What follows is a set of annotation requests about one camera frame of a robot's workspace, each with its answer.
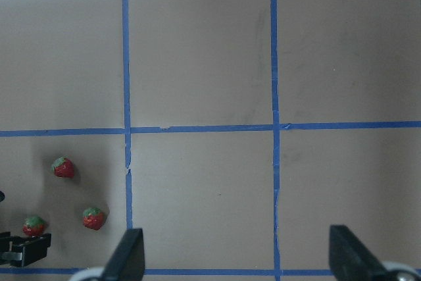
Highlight red strawberry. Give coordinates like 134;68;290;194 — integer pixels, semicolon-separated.
82;207;106;230
51;157;75;178
22;216;47;237

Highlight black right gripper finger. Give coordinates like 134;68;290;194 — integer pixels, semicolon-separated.
328;224;421;281
1;232;51;267
101;228;145;280

